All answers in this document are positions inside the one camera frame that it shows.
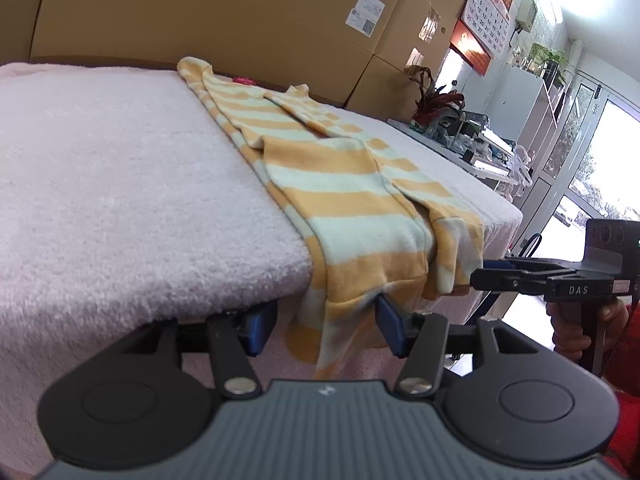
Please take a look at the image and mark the large labelled cardboard box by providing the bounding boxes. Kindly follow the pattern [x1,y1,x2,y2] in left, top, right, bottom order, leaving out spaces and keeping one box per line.
[30,0,416,106]

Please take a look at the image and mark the white shipping label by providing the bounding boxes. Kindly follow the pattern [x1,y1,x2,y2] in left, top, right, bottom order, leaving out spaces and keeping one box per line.
[346,0,386,38]

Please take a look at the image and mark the green potted plant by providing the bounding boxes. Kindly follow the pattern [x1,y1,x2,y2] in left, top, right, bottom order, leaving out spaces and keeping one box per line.
[527,42,571,86]

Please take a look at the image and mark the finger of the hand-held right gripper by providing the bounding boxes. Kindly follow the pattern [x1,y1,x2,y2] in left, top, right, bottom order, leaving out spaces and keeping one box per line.
[482,258,583,273]
[470,269,551,293]

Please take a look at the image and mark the white wall box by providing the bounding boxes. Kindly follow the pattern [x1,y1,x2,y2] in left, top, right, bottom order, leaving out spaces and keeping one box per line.
[515,0,538,33]

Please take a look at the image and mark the plain cardboard box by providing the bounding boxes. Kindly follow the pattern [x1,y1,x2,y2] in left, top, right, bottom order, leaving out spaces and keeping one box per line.
[345,52,441,121]

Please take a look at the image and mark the red leafed plant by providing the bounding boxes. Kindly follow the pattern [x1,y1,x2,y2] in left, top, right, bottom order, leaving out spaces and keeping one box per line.
[406,65,466,126]

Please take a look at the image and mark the person's right hand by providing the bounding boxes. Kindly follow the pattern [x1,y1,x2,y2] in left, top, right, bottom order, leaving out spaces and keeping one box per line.
[546,300,631,361]

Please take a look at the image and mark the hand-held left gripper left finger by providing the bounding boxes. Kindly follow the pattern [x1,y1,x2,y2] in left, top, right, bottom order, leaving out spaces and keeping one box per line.
[107,300,278,401]

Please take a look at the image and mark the taped cardboard box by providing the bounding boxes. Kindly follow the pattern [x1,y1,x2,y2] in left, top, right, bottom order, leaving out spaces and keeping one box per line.
[375,0,473,61]

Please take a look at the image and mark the white cabinet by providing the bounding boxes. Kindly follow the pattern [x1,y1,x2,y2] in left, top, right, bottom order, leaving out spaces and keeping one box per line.
[487,62,571,178]

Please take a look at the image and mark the pink fleece blanket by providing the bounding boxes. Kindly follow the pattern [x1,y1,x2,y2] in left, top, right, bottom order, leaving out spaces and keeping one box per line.
[0,62,523,476]

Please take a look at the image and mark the clear plastic bags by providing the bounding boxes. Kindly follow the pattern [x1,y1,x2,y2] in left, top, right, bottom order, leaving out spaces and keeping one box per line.
[500,145,533,201]

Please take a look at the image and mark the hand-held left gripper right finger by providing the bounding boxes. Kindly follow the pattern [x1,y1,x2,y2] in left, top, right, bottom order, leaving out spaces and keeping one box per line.
[376,294,546,401]

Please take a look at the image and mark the cardboard box with small label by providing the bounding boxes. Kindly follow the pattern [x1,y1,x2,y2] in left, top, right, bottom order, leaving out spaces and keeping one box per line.
[0,0,56,66]

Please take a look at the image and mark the glass door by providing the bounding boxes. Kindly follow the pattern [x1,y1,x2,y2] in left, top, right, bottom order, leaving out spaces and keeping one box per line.
[550,72,640,241]

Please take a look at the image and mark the orange white striped garment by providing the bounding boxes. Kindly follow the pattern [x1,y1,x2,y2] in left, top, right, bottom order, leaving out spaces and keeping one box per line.
[177,56,485,381]

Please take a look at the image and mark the white table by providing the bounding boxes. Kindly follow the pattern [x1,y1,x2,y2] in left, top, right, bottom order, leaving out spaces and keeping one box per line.
[387,117,518,186]

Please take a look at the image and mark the red wall calendar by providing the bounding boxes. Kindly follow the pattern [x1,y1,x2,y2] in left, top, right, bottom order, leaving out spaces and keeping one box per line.
[450,0,526,76]

